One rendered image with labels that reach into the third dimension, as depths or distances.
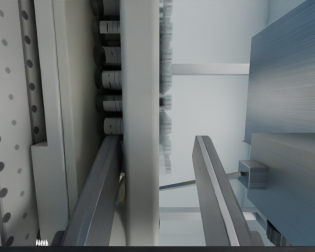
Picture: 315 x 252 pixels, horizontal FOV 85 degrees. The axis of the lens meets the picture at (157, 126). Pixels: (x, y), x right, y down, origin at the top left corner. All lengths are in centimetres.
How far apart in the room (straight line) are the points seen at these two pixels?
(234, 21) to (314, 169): 362
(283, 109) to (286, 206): 36
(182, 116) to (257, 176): 322
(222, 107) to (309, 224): 343
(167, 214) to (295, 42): 113
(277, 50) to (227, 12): 318
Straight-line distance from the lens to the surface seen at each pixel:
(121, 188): 22
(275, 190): 26
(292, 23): 60
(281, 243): 29
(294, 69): 56
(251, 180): 26
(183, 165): 379
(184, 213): 132
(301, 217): 23
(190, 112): 346
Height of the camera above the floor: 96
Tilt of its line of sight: level
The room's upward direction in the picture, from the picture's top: 90 degrees clockwise
